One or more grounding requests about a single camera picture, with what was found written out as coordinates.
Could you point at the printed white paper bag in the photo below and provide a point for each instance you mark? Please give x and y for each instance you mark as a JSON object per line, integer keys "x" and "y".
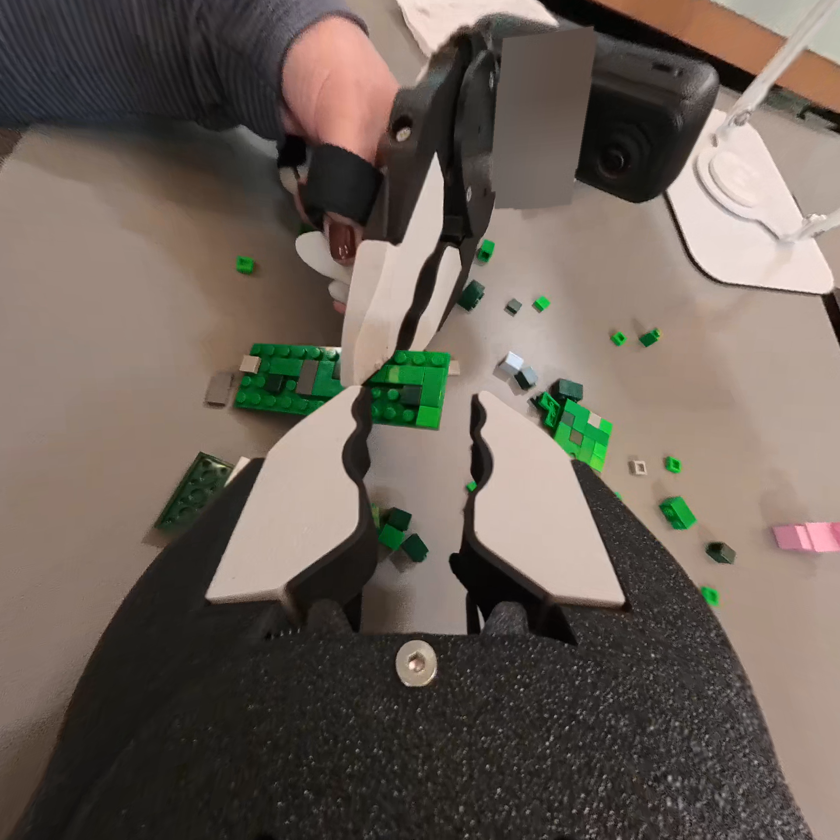
{"x": 426, "y": 19}

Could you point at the person's left forearm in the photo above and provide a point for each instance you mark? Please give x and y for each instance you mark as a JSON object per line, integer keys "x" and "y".
{"x": 164, "y": 59}

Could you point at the green mosaic tile panel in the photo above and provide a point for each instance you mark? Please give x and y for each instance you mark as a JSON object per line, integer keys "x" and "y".
{"x": 581, "y": 433}

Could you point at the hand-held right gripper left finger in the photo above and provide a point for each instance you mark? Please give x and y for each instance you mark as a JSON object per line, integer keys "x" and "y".
{"x": 295, "y": 525}

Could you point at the large green brick plate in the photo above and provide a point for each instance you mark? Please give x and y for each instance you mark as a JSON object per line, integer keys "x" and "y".
{"x": 282, "y": 380}

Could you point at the grey desk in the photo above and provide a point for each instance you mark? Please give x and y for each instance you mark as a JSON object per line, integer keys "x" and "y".
{"x": 98, "y": 295}

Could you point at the pink brick pig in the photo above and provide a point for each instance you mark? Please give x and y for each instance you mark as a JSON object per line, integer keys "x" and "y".
{"x": 807, "y": 537}

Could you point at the small white brick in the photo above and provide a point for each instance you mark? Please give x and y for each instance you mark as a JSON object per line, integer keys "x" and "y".
{"x": 512, "y": 364}

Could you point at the scattered small green bricks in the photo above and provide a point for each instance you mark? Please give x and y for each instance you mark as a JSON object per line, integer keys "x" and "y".
{"x": 677, "y": 512}

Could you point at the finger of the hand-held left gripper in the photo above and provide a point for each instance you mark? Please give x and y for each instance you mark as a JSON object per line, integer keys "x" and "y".
{"x": 446, "y": 289}
{"x": 377, "y": 308}

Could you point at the white book stand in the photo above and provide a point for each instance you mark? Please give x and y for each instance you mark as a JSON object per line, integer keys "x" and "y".
{"x": 741, "y": 216}

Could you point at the grey flat tile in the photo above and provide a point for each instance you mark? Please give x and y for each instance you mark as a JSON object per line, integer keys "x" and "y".
{"x": 220, "y": 388}

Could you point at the person's left hand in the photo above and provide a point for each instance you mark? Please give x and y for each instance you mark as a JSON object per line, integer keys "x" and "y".
{"x": 334, "y": 92}

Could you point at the dark green brick plate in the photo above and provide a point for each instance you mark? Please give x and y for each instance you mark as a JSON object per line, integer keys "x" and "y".
{"x": 193, "y": 492}

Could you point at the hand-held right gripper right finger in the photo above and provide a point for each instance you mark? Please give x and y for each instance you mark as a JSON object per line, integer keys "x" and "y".
{"x": 544, "y": 525}

